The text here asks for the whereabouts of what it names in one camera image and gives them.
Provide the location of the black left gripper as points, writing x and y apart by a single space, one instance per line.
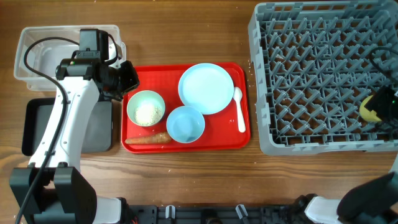
131 80

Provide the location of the green bowl with rice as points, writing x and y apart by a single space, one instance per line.
146 108

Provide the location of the light blue bowl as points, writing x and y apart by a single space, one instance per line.
185 124

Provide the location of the yellow plastic cup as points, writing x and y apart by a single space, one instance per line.
369 116

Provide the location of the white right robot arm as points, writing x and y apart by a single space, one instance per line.
372 201

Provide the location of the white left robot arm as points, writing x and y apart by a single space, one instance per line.
51 189

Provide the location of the black waste tray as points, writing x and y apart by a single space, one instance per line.
99 132

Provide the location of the clear plastic waste bin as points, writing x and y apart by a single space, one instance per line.
45 56

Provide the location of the grey dishwasher rack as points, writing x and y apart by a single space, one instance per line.
314 64

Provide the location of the orange carrot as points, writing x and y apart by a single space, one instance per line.
159 138

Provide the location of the light blue plate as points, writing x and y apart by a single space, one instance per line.
206 87

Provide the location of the red plastic tray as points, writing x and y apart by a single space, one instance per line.
221 129

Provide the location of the white plastic spoon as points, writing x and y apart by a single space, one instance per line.
237 97

